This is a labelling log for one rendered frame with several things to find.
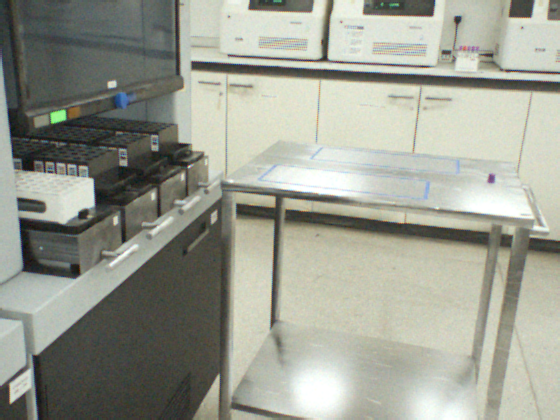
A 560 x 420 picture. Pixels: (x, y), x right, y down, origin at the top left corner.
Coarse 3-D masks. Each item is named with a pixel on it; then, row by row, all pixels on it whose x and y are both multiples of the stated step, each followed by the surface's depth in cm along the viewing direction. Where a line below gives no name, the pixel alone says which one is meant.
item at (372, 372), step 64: (256, 192) 121; (320, 192) 118; (384, 192) 119; (448, 192) 121; (512, 192) 123; (512, 256) 111; (512, 320) 114; (256, 384) 148; (320, 384) 149; (384, 384) 150; (448, 384) 151
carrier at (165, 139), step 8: (160, 128) 142; (168, 128) 143; (176, 128) 147; (152, 136) 138; (160, 136) 139; (168, 136) 143; (176, 136) 148; (152, 144) 139; (160, 144) 139; (168, 144) 144; (176, 144) 148; (168, 152) 144
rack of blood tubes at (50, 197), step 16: (16, 176) 106; (32, 176) 105; (48, 176) 106; (64, 176) 106; (16, 192) 98; (32, 192) 97; (48, 192) 96; (64, 192) 97; (80, 192) 101; (32, 208) 106; (48, 208) 97; (64, 208) 97; (80, 208) 101
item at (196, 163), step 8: (192, 152) 147; (200, 152) 147; (168, 160) 139; (176, 160) 145; (184, 160) 139; (192, 160) 141; (200, 160) 144; (208, 160) 150; (184, 168) 138; (192, 168) 140; (200, 168) 145; (208, 168) 151; (192, 176) 140; (200, 176) 146; (208, 176) 151; (192, 184) 141; (200, 184) 144; (208, 184) 144; (216, 184) 145; (192, 192) 142; (208, 192) 140
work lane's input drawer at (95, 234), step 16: (96, 208) 104; (112, 208) 106; (32, 224) 98; (48, 224) 97; (64, 224) 96; (80, 224) 97; (96, 224) 100; (112, 224) 105; (32, 240) 97; (48, 240) 97; (64, 240) 96; (80, 240) 96; (96, 240) 100; (112, 240) 106; (32, 256) 98; (48, 256) 98; (64, 256) 97; (80, 256) 96; (96, 256) 101; (112, 256) 102; (128, 256) 103; (80, 272) 97
